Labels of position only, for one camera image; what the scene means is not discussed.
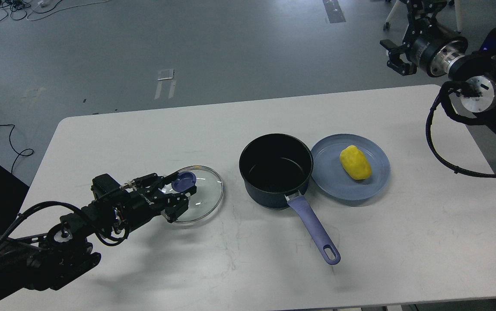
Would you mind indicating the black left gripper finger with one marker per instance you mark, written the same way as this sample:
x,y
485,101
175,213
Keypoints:
x,y
148,183
177,204

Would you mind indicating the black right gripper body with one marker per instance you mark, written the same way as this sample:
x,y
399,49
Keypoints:
x,y
435,47

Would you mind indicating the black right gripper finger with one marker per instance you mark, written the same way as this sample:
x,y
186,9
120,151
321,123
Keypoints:
x,y
421,14
394,58

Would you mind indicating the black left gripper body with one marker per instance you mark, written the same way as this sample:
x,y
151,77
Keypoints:
x,y
136,209

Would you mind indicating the glass pot lid blue knob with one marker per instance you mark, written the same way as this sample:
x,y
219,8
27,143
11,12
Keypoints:
x,y
208,196

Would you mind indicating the yellow potato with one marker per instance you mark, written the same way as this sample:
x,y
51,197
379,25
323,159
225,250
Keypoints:
x,y
355,163

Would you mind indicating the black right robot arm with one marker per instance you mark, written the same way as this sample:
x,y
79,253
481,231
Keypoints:
x,y
469,95

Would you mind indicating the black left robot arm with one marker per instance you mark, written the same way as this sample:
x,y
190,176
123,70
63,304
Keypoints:
x,y
58,257

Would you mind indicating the white chair legs with casters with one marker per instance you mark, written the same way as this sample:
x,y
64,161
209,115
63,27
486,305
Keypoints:
x,y
455,3

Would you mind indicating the blue round plate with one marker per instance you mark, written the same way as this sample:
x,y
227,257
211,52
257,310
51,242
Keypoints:
x,y
330,176

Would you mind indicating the dark blue saucepan purple handle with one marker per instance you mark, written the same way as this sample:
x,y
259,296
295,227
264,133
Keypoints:
x,y
276,169

